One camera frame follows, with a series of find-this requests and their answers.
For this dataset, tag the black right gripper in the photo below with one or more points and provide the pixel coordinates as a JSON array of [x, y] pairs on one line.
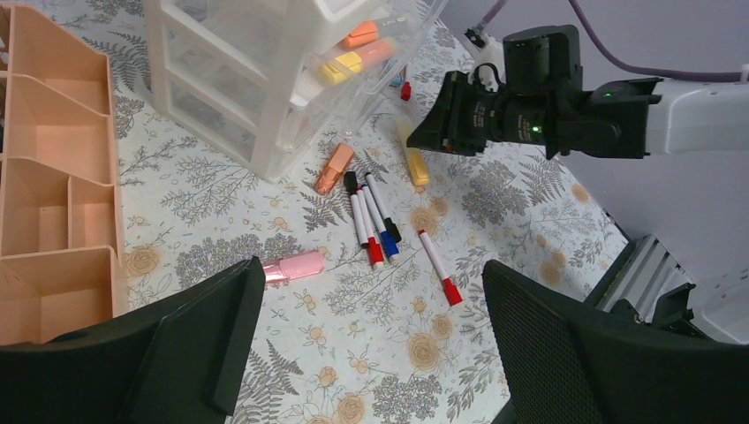
[[543, 87]]

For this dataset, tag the yellow pink highlighter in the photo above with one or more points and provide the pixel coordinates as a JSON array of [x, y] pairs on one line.
[[354, 62]]

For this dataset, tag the orange plastic file organizer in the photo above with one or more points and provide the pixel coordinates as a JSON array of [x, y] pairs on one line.
[[62, 236]]

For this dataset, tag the yellow orange highlighter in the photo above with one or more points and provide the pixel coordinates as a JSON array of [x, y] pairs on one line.
[[414, 160]]

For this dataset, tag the orange cap grey marker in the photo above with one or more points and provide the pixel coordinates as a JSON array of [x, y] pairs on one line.
[[373, 30]]

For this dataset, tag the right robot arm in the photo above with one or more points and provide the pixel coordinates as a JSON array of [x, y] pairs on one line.
[[634, 118]]

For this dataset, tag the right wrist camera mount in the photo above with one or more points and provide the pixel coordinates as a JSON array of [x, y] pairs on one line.
[[485, 49]]

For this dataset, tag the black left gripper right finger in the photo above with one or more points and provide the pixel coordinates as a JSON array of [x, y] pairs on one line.
[[568, 362]]

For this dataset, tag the black cap whiteboard marker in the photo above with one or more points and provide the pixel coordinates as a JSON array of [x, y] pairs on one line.
[[351, 186]]

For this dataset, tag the white plastic drawer unit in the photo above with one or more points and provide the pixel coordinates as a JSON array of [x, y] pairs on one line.
[[242, 75]]

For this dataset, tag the blue cap whiteboard marker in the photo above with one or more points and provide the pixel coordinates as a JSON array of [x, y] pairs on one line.
[[388, 243]]

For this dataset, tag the orange highlighter centre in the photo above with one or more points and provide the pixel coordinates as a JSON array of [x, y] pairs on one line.
[[334, 168]]

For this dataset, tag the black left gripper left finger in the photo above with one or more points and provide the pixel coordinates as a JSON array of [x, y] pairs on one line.
[[177, 360]]

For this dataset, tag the red cap whiteboard marker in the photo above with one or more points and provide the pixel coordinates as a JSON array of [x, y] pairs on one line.
[[373, 247]]

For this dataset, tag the floral patterned table mat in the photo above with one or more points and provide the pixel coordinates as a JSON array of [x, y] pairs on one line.
[[352, 345]]

